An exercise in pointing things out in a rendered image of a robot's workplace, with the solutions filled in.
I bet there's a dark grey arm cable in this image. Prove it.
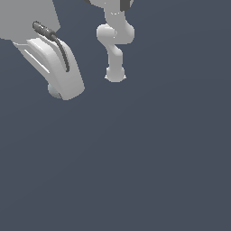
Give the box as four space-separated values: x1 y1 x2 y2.
32 20 70 73

